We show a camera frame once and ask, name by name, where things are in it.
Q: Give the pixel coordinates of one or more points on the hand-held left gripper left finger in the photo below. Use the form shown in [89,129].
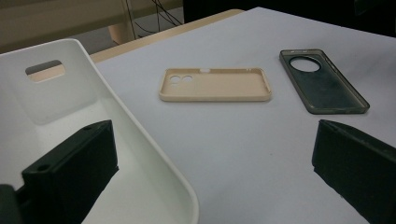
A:
[71,168]

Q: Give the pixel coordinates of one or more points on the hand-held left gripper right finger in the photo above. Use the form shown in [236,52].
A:
[358,168]

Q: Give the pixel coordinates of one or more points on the white plastic bin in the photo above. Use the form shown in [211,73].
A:
[93,93]

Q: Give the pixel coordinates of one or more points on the dark translucent phone case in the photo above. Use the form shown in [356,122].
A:
[330,90]

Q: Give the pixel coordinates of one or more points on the beige phone case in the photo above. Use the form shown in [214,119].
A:
[218,85]

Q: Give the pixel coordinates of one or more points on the dark curtain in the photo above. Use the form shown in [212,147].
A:
[311,12]

